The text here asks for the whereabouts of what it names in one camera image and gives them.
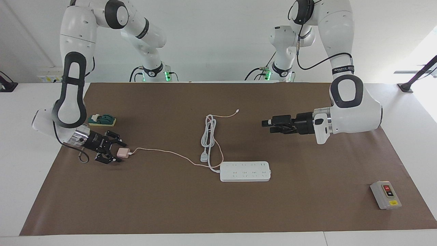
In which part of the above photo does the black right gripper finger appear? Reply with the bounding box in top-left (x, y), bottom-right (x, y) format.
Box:
top-left (96, 153), bottom-right (123, 164)
top-left (108, 131), bottom-right (127, 147)

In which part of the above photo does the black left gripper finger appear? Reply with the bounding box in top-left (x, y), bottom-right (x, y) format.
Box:
top-left (262, 115), bottom-right (293, 127)
top-left (270, 126), bottom-right (295, 135)

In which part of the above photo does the pink charging cable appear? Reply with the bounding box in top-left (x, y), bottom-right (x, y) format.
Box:
top-left (129, 109), bottom-right (240, 168)

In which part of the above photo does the brown table mat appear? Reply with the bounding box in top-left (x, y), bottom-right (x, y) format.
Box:
top-left (19, 82), bottom-right (437, 236)

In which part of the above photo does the black clamp stand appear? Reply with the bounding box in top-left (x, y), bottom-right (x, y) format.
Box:
top-left (0, 71), bottom-right (18, 93)

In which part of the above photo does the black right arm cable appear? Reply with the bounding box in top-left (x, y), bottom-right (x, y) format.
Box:
top-left (53, 120), bottom-right (90, 164)

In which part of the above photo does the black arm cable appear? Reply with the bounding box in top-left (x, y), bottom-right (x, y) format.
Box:
top-left (53, 120), bottom-right (90, 164)
top-left (288, 0), bottom-right (354, 71)

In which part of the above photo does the green knife switch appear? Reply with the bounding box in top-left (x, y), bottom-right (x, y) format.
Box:
top-left (88, 114), bottom-right (116, 127)

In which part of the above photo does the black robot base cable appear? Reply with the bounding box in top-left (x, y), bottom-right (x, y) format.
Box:
top-left (244, 51), bottom-right (278, 81)
top-left (129, 66), bottom-right (145, 82)

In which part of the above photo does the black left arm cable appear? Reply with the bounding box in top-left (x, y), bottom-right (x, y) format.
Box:
top-left (288, 0), bottom-right (354, 71)

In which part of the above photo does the white wall outlet box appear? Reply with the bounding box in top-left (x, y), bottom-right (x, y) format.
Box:
top-left (37, 73), bottom-right (64, 83)

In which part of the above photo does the white coiled power cord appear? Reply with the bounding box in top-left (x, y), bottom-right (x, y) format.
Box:
top-left (200, 114), bottom-right (222, 173)

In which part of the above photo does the black angled camera stand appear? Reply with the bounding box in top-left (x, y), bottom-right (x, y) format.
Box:
top-left (394, 55), bottom-right (437, 93)

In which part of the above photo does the grey on-off switch box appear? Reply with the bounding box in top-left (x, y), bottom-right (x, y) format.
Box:
top-left (370, 181), bottom-right (402, 210)

